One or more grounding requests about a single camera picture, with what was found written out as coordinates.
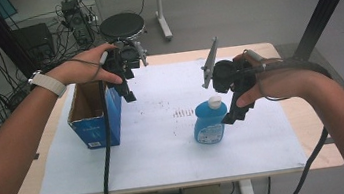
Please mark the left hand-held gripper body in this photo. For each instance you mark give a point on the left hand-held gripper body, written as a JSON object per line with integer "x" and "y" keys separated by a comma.
{"x": 123, "y": 58}

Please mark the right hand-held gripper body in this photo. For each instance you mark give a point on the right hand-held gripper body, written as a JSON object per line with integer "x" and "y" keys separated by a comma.
{"x": 227, "y": 74}

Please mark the blue bottle with white cap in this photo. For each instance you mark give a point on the blue bottle with white cap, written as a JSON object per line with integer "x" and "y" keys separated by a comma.
{"x": 208, "y": 119}

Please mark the blue cardboard box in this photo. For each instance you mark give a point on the blue cardboard box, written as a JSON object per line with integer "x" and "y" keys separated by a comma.
{"x": 90, "y": 131}

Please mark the person's right hand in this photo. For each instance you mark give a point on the person's right hand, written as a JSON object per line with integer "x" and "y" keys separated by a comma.
{"x": 278, "y": 79}

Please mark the person's left hand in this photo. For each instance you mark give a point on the person's left hand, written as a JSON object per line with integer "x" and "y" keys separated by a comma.
{"x": 79, "y": 70}

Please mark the black round stool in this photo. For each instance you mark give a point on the black round stool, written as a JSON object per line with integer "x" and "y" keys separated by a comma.
{"x": 122, "y": 25}

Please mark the dark computer tower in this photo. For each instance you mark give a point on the dark computer tower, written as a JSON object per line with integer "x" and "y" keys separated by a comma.
{"x": 77, "y": 22}

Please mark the white background table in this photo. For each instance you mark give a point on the white background table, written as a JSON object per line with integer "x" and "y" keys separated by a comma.
{"x": 161, "y": 11}

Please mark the white table mat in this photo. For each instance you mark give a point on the white table mat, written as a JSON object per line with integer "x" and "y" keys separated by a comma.
{"x": 167, "y": 151}

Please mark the white wristband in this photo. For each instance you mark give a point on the white wristband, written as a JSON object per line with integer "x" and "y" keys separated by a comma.
{"x": 47, "y": 82}

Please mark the white table leg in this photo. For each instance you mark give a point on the white table leg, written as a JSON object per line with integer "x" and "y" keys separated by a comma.
{"x": 247, "y": 193}

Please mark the black box on floor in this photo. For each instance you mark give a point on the black box on floor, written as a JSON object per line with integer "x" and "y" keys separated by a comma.
{"x": 35, "y": 41}

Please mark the grey floor mat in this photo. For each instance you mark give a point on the grey floor mat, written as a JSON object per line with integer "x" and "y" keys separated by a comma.
{"x": 339, "y": 83}

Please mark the teal panel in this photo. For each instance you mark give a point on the teal panel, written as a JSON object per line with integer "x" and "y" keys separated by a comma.
{"x": 1, "y": 6}

